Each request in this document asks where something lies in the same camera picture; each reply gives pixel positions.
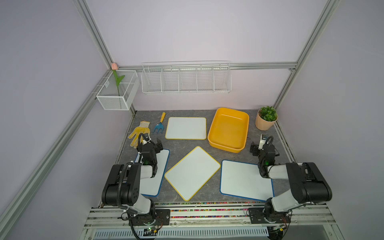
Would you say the blue-framed whiteboard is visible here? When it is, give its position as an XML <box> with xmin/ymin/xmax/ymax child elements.
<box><xmin>220</xmin><ymin>160</ymin><xmax>274</xmax><ymax>202</ymax></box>
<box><xmin>140</xmin><ymin>150</ymin><xmax>170</xmax><ymax>197</ymax></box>

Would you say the yellow-framed whiteboard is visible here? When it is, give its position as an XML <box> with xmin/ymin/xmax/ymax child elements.
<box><xmin>165</xmin><ymin>146</ymin><xmax>221</xmax><ymax>202</ymax></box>
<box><xmin>165</xmin><ymin>117</ymin><xmax>207</xmax><ymax>140</ymax></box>

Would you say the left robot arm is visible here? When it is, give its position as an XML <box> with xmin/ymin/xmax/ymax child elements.
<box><xmin>102</xmin><ymin>139</ymin><xmax>163</xmax><ymax>220</ymax></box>

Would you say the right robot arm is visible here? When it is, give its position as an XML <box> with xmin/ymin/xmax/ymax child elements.
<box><xmin>250</xmin><ymin>136</ymin><xmax>333</xmax><ymax>222</ymax></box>

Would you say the yellow-framed whiteboard back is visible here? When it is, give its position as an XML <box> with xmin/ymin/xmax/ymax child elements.
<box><xmin>165</xmin><ymin>117</ymin><xmax>207</xmax><ymax>140</ymax></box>

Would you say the yellow plastic storage box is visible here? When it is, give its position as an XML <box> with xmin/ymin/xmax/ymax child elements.
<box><xmin>208</xmin><ymin>108</ymin><xmax>250</xmax><ymax>154</ymax></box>

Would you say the yellow work glove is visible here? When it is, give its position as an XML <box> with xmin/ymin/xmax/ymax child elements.
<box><xmin>128</xmin><ymin>121</ymin><xmax>151</xmax><ymax>148</ymax></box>

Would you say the potted green plant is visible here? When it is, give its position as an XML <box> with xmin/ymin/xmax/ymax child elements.
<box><xmin>255</xmin><ymin>106</ymin><xmax>278</xmax><ymax>131</ymax></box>

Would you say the white mesh corner basket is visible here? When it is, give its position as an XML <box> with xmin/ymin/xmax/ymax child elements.
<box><xmin>97</xmin><ymin>70</ymin><xmax>140</xmax><ymax>111</ymax></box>

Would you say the artificial pink tulip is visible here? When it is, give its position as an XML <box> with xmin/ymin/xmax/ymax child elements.
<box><xmin>111</xmin><ymin>63</ymin><xmax>125</xmax><ymax>97</ymax></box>

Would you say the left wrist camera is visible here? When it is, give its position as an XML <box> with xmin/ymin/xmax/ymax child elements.
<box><xmin>138</xmin><ymin>133</ymin><xmax>152</xmax><ymax>145</ymax></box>

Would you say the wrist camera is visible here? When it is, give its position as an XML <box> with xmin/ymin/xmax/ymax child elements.
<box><xmin>259</xmin><ymin>134</ymin><xmax>269</xmax><ymax>150</ymax></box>
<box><xmin>138</xmin><ymin>133</ymin><xmax>152</xmax><ymax>145</ymax></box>

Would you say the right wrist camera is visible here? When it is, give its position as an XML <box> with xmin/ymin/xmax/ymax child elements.
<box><xmin>259</xmin><ymin>134</ymin><xmax>269</xmax><ymax>150</ymax></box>

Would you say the blue garden fork yellow handle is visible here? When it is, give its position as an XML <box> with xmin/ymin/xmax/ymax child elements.
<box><xmin>153</xmin><ymin>112</ymin><xmax>166</xmax><ymax>133</ymax></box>

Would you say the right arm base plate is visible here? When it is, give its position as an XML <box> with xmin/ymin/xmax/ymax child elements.
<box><xmin>246</xmin><ymin>208</ymin><xmax>291</xmax><ymax>224</ymax></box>

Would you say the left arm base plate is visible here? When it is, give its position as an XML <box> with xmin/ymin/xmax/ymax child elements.
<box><xmin>131</xmin><ymin>209</ymin><xmax>171</xmax><ymax>226</ymax></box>

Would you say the white wire wall shelf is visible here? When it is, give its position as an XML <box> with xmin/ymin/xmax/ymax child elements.
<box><xmin>141</xmin><ymin>61</ymin><xmax>232</xmax><ymax>94</ymax></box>

